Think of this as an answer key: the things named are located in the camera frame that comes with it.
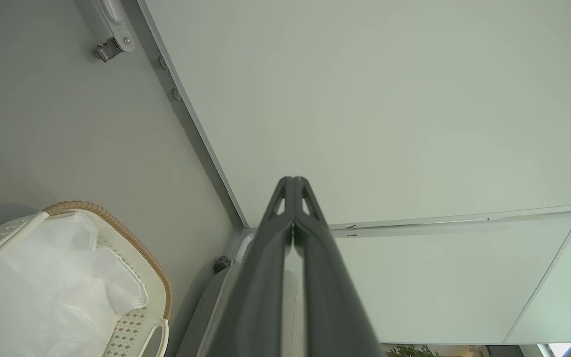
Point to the green potted plant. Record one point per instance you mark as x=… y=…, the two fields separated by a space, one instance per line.
x=413 y=352

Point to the silver partition frame post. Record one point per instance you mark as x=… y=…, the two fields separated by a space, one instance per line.
x=464 y=219

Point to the grey partition base rail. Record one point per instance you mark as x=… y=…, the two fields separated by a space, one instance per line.
x=186 y=104

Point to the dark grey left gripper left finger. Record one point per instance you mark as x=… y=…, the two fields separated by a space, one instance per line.
x=258 y=277

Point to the silver partition foot with caster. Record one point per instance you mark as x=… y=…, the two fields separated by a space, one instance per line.
x=112 y=34

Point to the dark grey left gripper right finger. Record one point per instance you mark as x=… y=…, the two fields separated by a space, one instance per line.
x=327 y=287

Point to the small black caster wheel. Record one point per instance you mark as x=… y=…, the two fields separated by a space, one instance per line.
x=222 y=264

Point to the white laundry basket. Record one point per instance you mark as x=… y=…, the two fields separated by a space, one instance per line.
x=159 y=292

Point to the white sheer garment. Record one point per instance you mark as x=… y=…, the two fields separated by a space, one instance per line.
x=42 y=287

